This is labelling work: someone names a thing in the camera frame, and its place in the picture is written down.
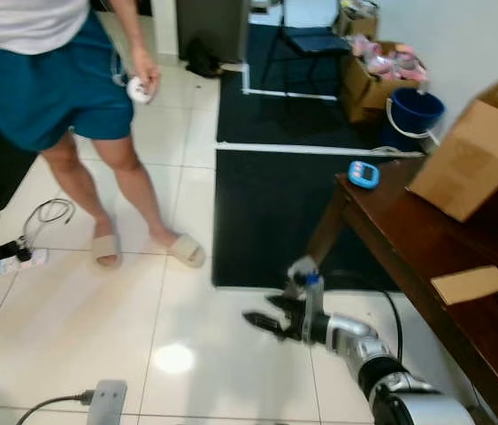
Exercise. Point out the person's left forearm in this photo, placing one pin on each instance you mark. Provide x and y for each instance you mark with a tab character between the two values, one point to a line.
125	22

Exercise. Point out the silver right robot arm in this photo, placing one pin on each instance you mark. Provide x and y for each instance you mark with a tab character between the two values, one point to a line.
381	363

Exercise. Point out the person's left hand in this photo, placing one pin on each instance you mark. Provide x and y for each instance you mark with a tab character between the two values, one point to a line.
145	66

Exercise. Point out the beige slipper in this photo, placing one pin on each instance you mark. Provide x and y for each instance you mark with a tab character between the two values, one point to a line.
185	250
105	251

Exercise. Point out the blue digital timer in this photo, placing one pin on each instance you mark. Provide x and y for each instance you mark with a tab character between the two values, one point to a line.
363	174

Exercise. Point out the dark wooden table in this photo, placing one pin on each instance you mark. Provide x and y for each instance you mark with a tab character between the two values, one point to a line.
443	257

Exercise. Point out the flat cardboard piece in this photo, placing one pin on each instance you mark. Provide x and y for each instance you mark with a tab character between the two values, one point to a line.
470	285

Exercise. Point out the blue bucket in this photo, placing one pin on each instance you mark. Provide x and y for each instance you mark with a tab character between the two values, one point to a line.
412	115

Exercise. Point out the cardboard box of pink packages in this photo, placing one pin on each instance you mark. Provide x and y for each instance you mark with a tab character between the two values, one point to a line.
368	88

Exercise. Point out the plain cardboard box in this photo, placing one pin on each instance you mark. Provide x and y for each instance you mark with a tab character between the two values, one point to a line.
470	150

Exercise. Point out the white power strip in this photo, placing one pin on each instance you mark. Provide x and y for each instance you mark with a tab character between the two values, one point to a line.
19	261

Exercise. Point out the black bag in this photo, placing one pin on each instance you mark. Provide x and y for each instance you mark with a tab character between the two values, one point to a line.
203	60

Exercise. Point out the black folding chair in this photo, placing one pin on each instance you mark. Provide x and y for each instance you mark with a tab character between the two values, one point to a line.
315	40

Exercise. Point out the dark grey cabinet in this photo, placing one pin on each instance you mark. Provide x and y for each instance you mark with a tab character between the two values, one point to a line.
213	27

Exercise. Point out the person in blue shorts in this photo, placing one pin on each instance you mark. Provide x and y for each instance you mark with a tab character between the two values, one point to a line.
45	88

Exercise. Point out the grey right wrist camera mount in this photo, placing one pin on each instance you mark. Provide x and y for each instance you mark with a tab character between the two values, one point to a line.
304	279

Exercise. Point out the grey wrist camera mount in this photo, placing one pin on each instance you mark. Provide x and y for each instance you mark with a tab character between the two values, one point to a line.
304	279
107	403

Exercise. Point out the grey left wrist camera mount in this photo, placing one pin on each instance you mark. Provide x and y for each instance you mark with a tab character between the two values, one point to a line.
107	403

